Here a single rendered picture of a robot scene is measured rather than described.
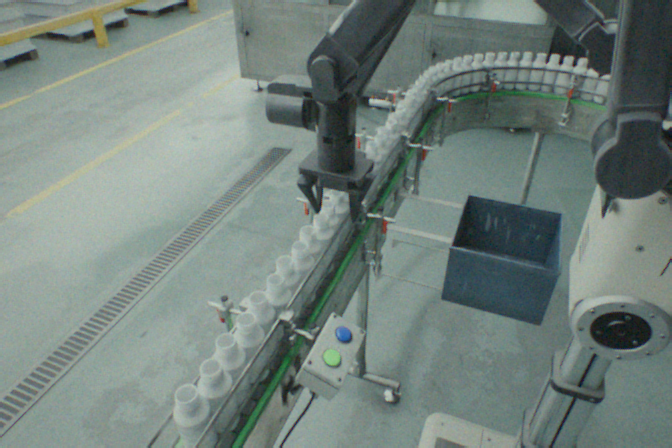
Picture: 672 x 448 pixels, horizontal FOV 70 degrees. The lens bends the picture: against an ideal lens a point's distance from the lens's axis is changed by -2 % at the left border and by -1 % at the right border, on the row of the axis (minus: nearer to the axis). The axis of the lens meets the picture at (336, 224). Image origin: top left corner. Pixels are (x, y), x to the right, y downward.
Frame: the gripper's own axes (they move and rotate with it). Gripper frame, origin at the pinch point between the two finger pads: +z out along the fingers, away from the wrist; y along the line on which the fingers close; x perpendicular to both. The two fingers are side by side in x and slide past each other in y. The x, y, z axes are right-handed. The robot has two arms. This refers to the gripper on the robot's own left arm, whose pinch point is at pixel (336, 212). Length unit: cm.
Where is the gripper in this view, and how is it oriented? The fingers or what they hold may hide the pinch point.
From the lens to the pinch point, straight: 78.9
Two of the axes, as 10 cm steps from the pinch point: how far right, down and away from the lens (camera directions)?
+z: 0.0, 8.0, 6.0
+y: 9.3, 2.2, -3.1
